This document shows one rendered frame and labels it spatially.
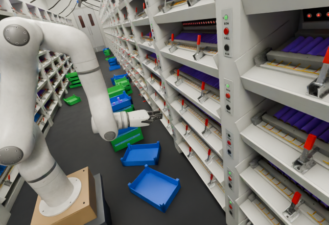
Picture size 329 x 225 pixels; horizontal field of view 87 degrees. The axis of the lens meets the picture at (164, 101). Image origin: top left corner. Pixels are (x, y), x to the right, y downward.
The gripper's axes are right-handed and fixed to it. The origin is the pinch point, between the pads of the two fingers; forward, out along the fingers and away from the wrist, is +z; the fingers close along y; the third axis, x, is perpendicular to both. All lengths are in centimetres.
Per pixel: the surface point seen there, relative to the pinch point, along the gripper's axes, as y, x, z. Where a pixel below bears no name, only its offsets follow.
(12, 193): -54, -79, -101
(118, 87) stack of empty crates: -119, -21, -9
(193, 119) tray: -0.8, -6.9, 21.9
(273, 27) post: 40, 42, 19
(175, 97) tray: -29.1, -3.3, 22.5
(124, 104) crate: -67, -21, -10
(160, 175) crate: -15, -58, 7
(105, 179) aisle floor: -36, -69, -32
